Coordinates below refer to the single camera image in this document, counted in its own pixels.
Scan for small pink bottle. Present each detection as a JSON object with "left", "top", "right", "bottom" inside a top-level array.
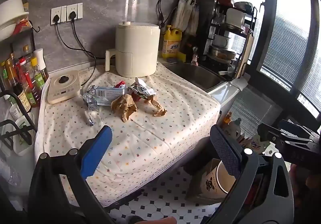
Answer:
[{"left": 191, "top": 47, "right": 200, "bottom": 66}]

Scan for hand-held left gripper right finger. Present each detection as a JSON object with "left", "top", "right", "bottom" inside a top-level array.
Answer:
[{"left": 208, "top": 125, "right": 294, "bottom": 224}]

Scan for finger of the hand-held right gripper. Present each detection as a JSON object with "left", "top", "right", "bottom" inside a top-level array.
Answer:
[
  {"left": 277, "top": 119, "right": 321, "bottom": 137},
  {"left": 257, "top": 123, "right": 314, "bottom": 150}
]

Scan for white bowl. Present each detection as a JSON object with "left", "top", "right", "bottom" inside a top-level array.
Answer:
[{"left": 0, "top": 0, "right": 30, "bottom": 42}]

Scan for white dishcloth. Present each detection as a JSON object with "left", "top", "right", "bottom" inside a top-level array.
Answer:
[{"left": 230, "top": 78, "right": 251, "bottom": 91}]

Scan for cream induction cooker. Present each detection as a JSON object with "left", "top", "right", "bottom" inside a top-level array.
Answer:
[{"left": 47, "top": 70, "right": 81, "bottom": 104}]

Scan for white cleaner bottle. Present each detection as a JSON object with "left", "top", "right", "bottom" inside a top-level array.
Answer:
[{"left": 229, "top": 117, "right": 243, "bottom": 140}]

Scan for brown paper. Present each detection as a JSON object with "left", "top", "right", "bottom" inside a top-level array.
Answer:
[
  {"left": 111, "top": 94, "right": 138, "bottom": 123},
  {"left": 145, "top": 95, "right": 168, "bottom": 117}
]

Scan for clear plastic bottle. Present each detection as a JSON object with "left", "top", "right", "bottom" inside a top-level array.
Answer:
[{"left": 0, "top": 158, "right": 22, "bottom": 187}]

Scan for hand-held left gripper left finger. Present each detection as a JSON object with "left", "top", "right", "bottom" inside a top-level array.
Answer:
[{"left": 27, "top": 125, "right": 113, "bottom": 224}]

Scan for large white pot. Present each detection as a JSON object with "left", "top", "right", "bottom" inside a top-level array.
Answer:
[{"left": 226, "top": 7, "right": 246, "bottom": 29}]

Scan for steel pot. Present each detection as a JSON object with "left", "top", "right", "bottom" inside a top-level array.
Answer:
[{"left": 209, "top": 45, "right": 238, "bottom": 61}]

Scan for brown cardboard box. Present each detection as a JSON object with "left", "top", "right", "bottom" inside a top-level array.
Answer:
[{"left": 185, "top": 158, "right": 224, "bottom": 201}]

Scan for yellow detergent bottle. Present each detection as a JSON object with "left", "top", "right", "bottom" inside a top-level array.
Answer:
[{"left": 162, "top": 25, "right": 187, "bottom": 62}]

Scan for row of condiment bottles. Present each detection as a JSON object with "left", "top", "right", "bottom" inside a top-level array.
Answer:
[{"left": 0, "top": 45, "right": 50, "bottom": 114}]

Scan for round white waste bin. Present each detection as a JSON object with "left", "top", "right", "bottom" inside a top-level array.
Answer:
[{"left": 215, "top": 160, "right": 242, "bottom": 195}]

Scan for wooden cutting board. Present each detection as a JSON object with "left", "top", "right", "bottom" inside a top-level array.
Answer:
[{"left": 234, "top": 32, "right": 254, "bottom": 78}]

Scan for silver foil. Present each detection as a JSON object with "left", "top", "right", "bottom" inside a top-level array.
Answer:
[
  {"left": 82, "top": 85, "right": 101, "bottom": 127},
  {"left": 128, "top": 77, "right": 156, "bottom": 101}
]

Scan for cream air fryer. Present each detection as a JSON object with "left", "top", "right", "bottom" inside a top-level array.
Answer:
[{"left": 105, "top": 22, "right": 160, "bottom": 78}]

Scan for printed refill bag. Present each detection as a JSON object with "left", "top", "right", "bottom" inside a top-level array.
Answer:
[{"left": 246, "top": 136, "right": 271, "bottom": 151}]

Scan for black wire rack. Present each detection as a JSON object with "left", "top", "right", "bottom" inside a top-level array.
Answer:
[{"left": 0, "top": 91, "right": 39, "bottom": 147}]

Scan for white enamel pot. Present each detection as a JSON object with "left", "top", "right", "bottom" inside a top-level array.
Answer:
[{"left": 213, "top": 34, "right": 230, "bottom": 48}]

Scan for black dish rack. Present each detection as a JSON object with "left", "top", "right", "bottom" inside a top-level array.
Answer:
[{"left": 205, "top": 0, "right": 259, "bottom": 70}]

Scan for light blue cardboard box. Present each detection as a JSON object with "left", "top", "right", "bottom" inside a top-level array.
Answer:
[{"left": 95, "top": 86, "right": 125, "bottom": 107}]

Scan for white wall socket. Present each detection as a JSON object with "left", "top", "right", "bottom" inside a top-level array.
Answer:
[
  {"left": 51, "top": 6, "right": 62, "bottom": 25},
  {"left": 66, "top": 3, "right": 84, "bottom": 22}
]

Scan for floral tablecloth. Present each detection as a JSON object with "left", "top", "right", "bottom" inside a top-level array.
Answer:
[{"left": 34, "top": 63, "right": 221, "bottom": 207}]

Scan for window blinds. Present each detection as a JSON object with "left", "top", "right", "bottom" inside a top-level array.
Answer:
[{"left": 259, "top": 0, "right": 321, "bottom": 116}]

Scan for coiled black hanging cable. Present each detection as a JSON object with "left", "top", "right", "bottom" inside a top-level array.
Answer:
[{"left": 156, "top": 0, "right": 180, "bottom": 29}]

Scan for steel sink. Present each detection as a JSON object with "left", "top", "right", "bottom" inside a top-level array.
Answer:
[{"left": 164, "top": 62, "right": 228, "bottom": 92}]

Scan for hanging plastic bag packets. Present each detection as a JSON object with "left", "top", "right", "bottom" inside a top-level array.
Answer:
[{"left": 173, "top": 0, "right": 200, "bottom": 37}]

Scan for black power cable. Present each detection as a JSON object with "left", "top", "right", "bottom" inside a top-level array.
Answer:
[
  {"left": 69, "top": 11, "right": 106, "bottom": 59},
  {"left": 55, "top": 14, "right": 97, "bottom": 86}
]

